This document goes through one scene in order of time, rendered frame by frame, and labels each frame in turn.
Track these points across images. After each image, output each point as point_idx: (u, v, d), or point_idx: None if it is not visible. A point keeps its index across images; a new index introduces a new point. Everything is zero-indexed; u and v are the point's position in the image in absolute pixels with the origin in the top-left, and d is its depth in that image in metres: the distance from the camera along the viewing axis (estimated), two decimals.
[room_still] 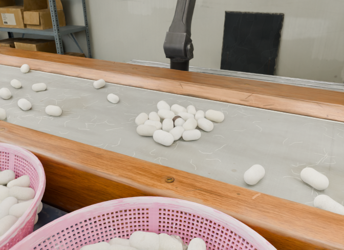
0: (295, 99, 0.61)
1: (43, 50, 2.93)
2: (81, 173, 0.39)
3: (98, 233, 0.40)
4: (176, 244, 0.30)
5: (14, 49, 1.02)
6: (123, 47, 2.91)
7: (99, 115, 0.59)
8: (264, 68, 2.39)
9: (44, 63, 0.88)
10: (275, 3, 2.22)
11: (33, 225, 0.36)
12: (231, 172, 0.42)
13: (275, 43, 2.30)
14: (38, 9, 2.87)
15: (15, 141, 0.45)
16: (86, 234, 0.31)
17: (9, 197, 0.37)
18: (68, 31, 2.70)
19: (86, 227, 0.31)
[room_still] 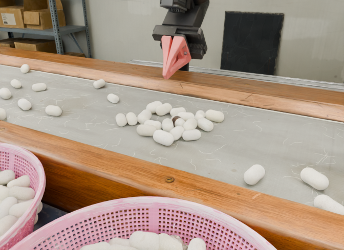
0: (295, 99, 0.61)
1: (43, 50, 2.93)
2: (81, 173, 0.39)
3: (98, 233, 0.40)
4: (176, 244, 0.30)
5: (14, 49, 1.02)
6: (123, 47, 2.91)
7: (99, 115, 0.59)
8: (264, 68, 2.39)
9: (44, 63, 0.88)
10: (275, 3, 2.22)
11: (33, 225, 0.36)
12: (231, 172, 0.42)
13: (275, 43, 2.30)
14: (38, 9, 2.87)
15: (15, 141, 0.45)
16: (86, 234, 0.31)
17: (9, 197, 0.37)
18: (68, 31, 2.70)
19: (86, 227, 0.31)
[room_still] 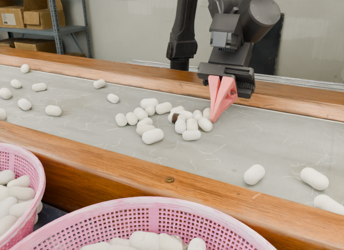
0: (295, 99, 0.61)
1: (43, 50, 2.93)
2: (81, 173, 0.39)
3: (98, 233, 0.40)
4: (176, 244, 0.30)
5: (14, 49, 1.02)
6: (123, 47, 2.91)
7: (99, 115, 0.59)
8: (264, 68, 2.39)
9: (44, 63, 0.88)
10: None
11: (33, 225, 0.36)
12: (231, 172, 0.42)
13: (275, 43, 2.30)
14: (38, 9, 2.87)
15: (15, 141, 0.45)
16: (86, 234, 0.31)
17: (9, 197, 0.37)
18: (68, 31, 2.70)
19: (86, 227, 0.31)
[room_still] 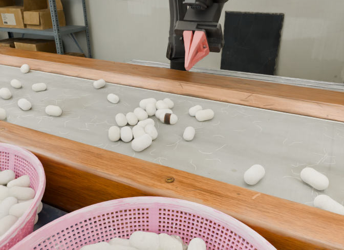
0: (295, 99, 0.61)
1: (43, 50, 2.93)
2: (81, 173, 0.39)
3: (98, 233, 0.40)
4: (176, 244, 0.30)
5: (14, 49, 1.02)
6: (123, 47, 2.91)
7: (99, 115, 0.59)
8: (264, 68, 2.39)
9: (44, 63, 0.88)
10: (275, 3, 2.22)
11: (33, 225, 0.36)
12: (231, 172, 0.42)
13: (275, 43, 2.30)
14: (38, 9, 2.87)
15: (15, 141, 0.45)
16: (86, 234, 0.31)
17: (9, 197, 0.37)
18: (68, 31, 2.70)
19: (86, 227, 0.31)
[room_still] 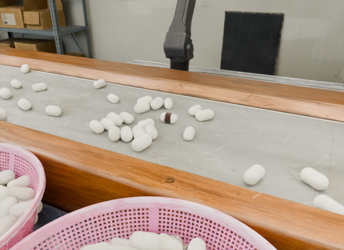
0: (295, 99, 0.61)
1: (43, 50, 2.93)
2: (81, 173, 0.39)
3: (98, 233, 0.40)
4: (176, 244, 0.30)
5: (14, 49, 1.02)
6: (123, 47, 2.91)
7: (99, 115, 0.59)
8: (264, 68, 2.39)
9: (44, 63, 0.88)
10: (275, 3, 2.22)
11: (33, 225, 0.36)
12: (231, 172, 0.42)
13: (275, 43, 2.30)
14: (38, 9, 2.87)
15: (15, 141, 0.45)
16: (86, 234, 0.31)
17: (9, 197, 0.37)
18: (68, 31, 2.70)
19: (86, 227, 0.31)
